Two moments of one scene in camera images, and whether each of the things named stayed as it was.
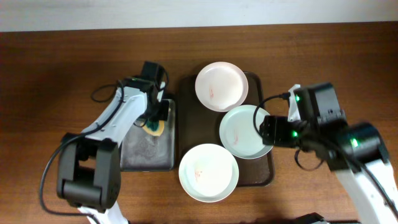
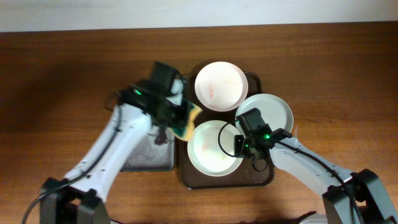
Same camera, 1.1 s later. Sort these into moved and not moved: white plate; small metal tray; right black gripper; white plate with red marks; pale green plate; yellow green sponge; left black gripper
Moved: white plate; yellow green sponge; left black gripper; pale green plate; right black gripper
Not moved: white plate with red marks; small metal tray
